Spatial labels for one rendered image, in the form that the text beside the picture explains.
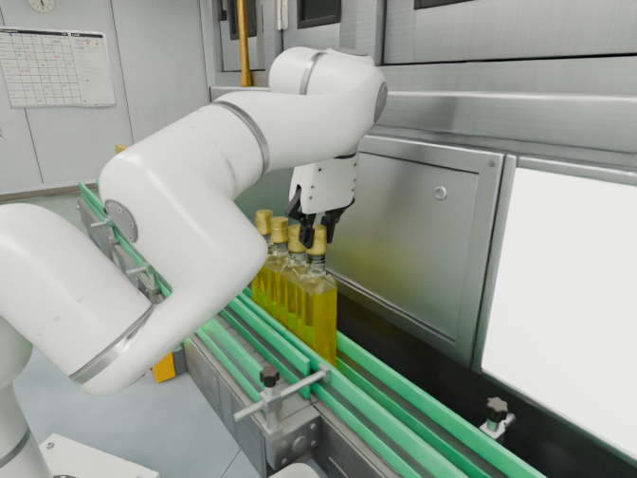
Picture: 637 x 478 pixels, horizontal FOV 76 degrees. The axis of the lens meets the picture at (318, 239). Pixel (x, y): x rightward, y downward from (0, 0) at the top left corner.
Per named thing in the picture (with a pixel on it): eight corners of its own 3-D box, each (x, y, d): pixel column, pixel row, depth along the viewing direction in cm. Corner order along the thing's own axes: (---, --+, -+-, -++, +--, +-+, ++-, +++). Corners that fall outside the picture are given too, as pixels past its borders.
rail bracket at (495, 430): (516, 466, 61) (533, 394, 56) (490, 492, 57) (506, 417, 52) (491, 448, 64) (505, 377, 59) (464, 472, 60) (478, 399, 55)
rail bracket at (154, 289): (162, 295, 109) (155, 248, 104) (134, 303, 105) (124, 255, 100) (157, 289, 112) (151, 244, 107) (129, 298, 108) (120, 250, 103)
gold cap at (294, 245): (311, 249, 75) (311, 227, 74) (295, 254, 73) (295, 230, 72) (300, 244, 78) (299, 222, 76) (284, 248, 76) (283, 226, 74)
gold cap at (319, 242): (331, 251, 70) (331, 228, 69) (314, 256, 68) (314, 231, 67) (318, 246, 73) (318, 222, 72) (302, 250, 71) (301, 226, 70)
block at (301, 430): (323, 446, 71) (323, 414, 69) (277, 476, 66) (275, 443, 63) (311, 433, 74) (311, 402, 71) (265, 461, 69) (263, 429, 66)
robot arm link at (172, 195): (155, 165, 47) (241, 262, 50) (-40, 287, 33) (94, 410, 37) (216, 85, 35) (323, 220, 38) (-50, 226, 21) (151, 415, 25)
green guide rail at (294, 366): (310, 397, 73) (310, 359, 70) (306, 399, 72) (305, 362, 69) (100, 194, 202) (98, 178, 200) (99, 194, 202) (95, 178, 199)
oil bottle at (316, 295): (336, 373, 79) (338, 273, 72) (313, 385, 76) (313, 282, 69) (319, 358, 84) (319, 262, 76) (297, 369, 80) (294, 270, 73)
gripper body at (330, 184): (344, 129, 66) (332, 191, 72) (290, 133, 60) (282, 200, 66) (374, 146, 61) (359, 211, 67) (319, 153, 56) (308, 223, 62)
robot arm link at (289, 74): (336, 62, 44) (263, 43, 47) (321, 155, 50) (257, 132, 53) (386, 53, 56) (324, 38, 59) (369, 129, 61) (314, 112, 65)
